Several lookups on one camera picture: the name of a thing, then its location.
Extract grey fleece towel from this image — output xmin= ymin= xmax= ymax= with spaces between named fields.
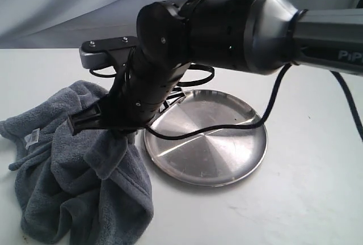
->
xmin=1 ymin=81 xmax=154 ymax=244

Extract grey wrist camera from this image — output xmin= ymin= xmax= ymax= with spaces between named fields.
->
xmin=79 ymin=36 xmax=139 ymax=70

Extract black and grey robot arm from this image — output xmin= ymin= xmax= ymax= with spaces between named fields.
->
xmin=68 ymin=0 xmax=362 ymax=134

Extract round stainless steel plate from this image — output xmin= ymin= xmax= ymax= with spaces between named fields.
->
xmin=143 ymin=90 xmax=267 ymax=187

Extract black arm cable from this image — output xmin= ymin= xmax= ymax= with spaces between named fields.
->
xmin=144 ymin=0 xmax=363 ymax=141

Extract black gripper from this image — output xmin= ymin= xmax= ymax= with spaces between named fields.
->
xmin=67 ymin=57 xmax=191 ymax=136

